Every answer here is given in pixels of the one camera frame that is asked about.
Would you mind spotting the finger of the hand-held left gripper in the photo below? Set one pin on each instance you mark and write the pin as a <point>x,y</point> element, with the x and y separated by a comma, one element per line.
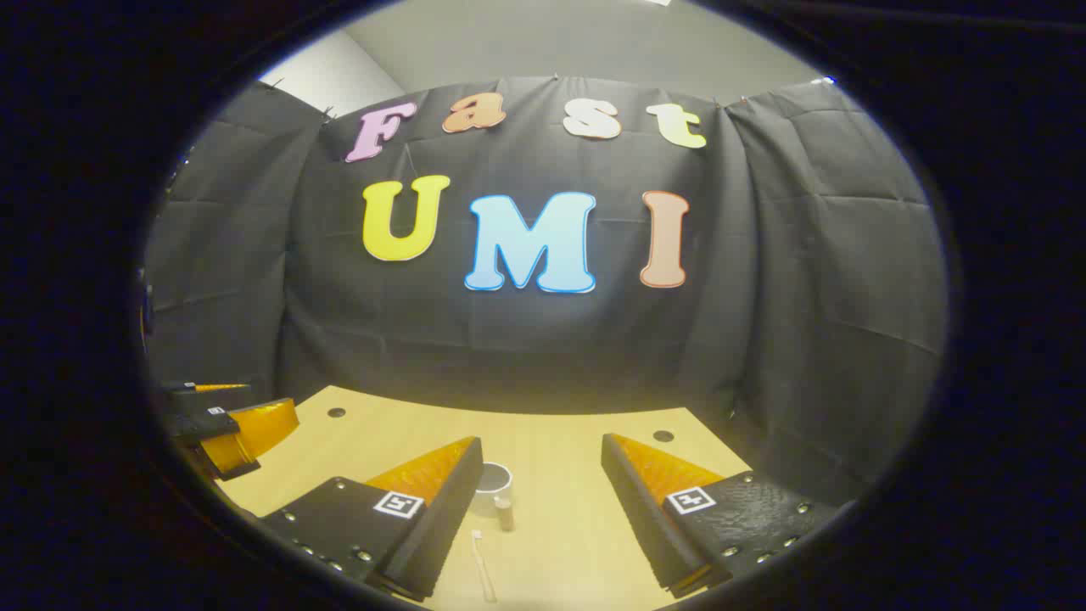
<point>254,428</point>
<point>216,399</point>

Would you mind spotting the black backdrop cloth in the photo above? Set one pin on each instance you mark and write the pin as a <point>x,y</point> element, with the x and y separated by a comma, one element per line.
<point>551,339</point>

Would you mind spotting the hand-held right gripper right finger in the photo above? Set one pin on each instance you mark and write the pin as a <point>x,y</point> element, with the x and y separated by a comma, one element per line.
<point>636,518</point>

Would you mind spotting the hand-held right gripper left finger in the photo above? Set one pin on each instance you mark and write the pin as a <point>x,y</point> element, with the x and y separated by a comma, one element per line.
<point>441,526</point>

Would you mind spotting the light wooden desktop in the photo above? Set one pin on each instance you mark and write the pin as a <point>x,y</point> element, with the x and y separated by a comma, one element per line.
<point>560,509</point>

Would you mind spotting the wooden toothbrush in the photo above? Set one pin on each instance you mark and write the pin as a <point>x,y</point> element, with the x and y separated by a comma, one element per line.
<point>484,564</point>

